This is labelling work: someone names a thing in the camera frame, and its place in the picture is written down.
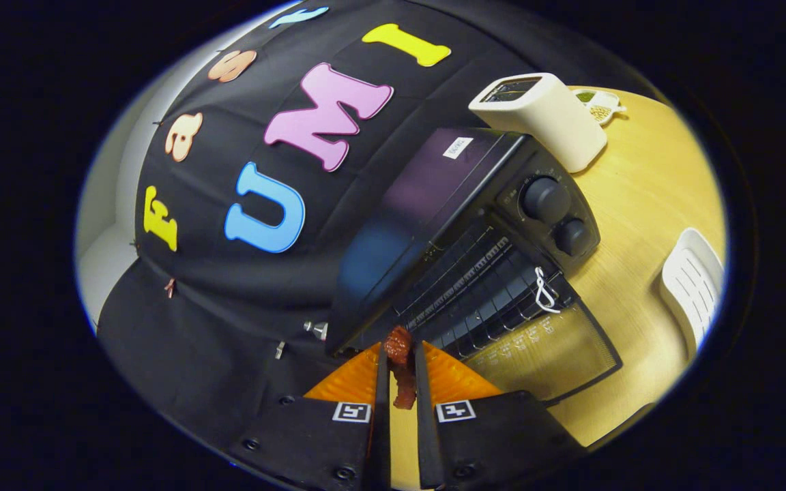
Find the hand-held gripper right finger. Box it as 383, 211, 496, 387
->
413, 340, 588, 490

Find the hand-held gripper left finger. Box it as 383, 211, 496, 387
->
229, 343, 392, 491

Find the red meat slice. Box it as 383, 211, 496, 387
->
383, 325, 418, 411

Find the black toaster oven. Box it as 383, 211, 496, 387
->
326, 127, 624, 408

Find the white slot toaster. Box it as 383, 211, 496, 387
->
469, 72, 609, 174

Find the black backdrop cloth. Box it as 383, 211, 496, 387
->
96, 0, 639, 471

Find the white rectangular dish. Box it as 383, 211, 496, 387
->
659, 228, 726, 362

